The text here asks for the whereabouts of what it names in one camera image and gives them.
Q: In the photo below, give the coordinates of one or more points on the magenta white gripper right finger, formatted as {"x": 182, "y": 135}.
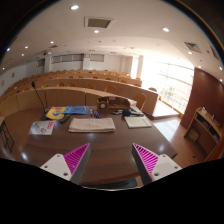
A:
{"x": 152, "y": 166}

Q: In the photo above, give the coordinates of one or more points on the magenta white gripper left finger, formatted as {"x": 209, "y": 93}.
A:
{"x": 70, "y": 166}

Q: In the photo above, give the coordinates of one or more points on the folded beige towel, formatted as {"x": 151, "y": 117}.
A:
{"x": 91, "y": 125}

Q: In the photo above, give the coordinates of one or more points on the white notebook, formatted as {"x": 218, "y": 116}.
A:
{"x": 137, "y": 122}

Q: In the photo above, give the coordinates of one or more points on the white booklet with red print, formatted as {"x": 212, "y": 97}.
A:
{"x": 42, "y": 127}

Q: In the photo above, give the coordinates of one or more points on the black remote control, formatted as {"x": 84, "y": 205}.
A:
{"x": 62, "y": 120}

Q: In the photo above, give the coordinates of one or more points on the red and blue small item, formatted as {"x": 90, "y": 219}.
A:
{"x": 96, "y": 114}

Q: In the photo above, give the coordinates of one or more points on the yellow book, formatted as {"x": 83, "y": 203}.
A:
{"x": 56, "y": 113}

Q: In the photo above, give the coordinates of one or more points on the blue book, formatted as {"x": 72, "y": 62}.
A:
{"x": 76, "y": 110}

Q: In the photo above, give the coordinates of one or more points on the black gooseneck microphone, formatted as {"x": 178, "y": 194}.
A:
{"x": 45, "y": 111}

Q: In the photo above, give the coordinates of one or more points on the black handheld device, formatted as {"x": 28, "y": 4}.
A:
{"x": 127, "y": 112}

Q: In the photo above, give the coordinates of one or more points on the wooden shelf cabinet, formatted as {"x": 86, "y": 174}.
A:
{"x": 205, "y": 131}

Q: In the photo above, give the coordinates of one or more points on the wooden chair right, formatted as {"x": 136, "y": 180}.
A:
{"x": 140, "y": 100}

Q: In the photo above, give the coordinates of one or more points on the wooden chair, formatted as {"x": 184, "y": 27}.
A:
{"x": 140, "y": 100}
{"x": 111, "y": 89}

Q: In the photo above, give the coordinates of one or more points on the wooden desk organizer box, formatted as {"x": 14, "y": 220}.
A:
{"x": 112, "y": 102}

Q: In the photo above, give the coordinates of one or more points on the curved wooden front bench desk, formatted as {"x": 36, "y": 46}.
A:
{"x": 51, "y": 97}

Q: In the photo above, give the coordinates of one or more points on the wooden chair centre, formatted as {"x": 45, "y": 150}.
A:
{"x": 111, "y": 89}

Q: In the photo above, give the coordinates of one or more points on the black metal chair frame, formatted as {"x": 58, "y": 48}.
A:
{"x": 7, "y": 139}

